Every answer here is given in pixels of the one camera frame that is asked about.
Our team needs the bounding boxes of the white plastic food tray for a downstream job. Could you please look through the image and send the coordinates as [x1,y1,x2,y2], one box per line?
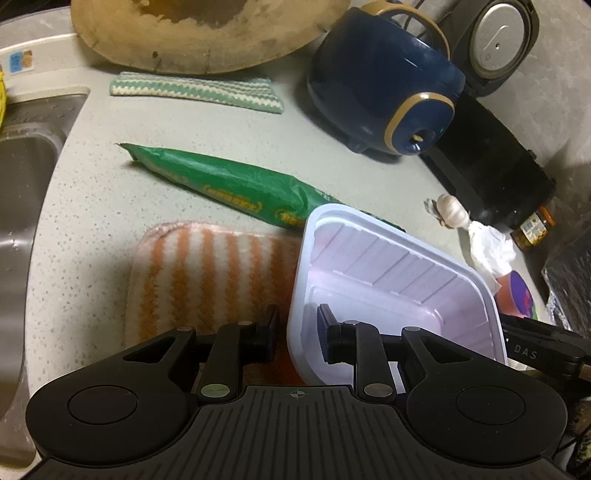
[287,204,508,385]

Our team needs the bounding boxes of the orange purple plastic cup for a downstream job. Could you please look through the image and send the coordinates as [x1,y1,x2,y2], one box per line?
[495,271,538,320]

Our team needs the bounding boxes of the orange white striped cloth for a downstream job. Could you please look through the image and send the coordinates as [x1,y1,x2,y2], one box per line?
[124,222,301,347]

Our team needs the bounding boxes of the white crumpled plastic bag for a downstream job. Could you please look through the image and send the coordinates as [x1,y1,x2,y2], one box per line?
[468,221,516,284]

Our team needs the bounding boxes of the glass jar orange lid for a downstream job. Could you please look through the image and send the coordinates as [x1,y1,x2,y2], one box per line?
[511,205,556,252]

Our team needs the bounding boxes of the green snack bag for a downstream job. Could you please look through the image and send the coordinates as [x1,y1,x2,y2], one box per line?
[115,141,408,233]

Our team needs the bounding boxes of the garlic bulb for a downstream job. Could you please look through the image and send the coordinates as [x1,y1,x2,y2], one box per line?
[424,194,471,229]

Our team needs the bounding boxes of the green white striped cloth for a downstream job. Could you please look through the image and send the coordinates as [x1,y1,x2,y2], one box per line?
[109,72,284,114]

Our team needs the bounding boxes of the navy blue rice cooker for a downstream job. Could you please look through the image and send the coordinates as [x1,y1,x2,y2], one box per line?
[307,1,466,156]

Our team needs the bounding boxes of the stainless steel sink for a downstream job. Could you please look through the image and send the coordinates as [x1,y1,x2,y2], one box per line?
[0,93,87,469]

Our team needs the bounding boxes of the round wooden chopping board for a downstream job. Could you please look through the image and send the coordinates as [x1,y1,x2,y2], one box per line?
[70,0,349,75]

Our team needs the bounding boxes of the yellow object at sink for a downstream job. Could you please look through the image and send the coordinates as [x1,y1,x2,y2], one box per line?
[0,70,8,128]

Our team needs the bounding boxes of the blue sticker label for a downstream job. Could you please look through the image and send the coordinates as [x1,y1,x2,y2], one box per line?
[8,49,34,74]

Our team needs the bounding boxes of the black power cable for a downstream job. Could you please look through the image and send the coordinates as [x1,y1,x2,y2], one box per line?
[392,0,440,38]

